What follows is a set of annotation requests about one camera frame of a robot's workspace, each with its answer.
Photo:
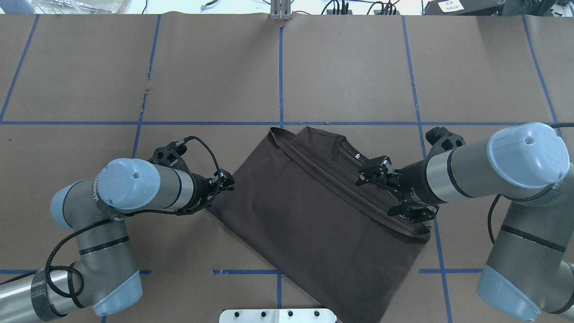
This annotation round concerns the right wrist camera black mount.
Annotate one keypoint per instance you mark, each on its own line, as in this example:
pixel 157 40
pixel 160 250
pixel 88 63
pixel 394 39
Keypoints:
pixel 442 140

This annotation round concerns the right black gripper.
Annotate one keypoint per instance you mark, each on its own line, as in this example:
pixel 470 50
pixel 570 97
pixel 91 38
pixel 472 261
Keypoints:
pixel 413 182

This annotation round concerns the grey box with label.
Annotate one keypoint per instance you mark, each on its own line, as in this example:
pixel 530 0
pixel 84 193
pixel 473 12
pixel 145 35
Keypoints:
pixel 463 7

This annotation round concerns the aluminium profile post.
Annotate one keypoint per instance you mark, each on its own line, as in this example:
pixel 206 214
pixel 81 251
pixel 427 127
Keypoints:
pixel 280 10

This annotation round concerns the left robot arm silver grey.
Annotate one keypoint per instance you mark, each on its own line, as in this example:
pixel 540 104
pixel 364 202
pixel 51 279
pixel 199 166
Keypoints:
pixel 95 266

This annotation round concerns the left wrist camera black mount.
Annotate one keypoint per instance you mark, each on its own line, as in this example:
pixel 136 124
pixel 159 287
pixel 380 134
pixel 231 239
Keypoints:
pixel 171 156

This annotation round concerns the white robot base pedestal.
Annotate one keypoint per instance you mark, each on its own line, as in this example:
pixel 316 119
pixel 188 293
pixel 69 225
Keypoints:
pixel 297 315

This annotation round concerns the dark brown t-shirt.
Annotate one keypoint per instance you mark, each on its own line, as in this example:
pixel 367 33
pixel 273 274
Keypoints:
pixel 296 203

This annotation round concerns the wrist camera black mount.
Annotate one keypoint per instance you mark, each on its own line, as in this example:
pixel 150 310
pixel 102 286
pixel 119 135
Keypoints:
pixel 171 156
pixel 442 140

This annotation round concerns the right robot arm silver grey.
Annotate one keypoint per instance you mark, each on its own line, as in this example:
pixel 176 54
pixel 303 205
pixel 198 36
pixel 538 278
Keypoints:
pixel 529 165

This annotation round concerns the blue tape line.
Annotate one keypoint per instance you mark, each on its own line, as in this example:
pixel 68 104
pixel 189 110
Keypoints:
pixel 435 226
pixel 538 69
pixel 129 57
pixel 19 67

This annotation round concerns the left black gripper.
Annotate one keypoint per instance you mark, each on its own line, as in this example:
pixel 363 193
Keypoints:
pixel 200 190

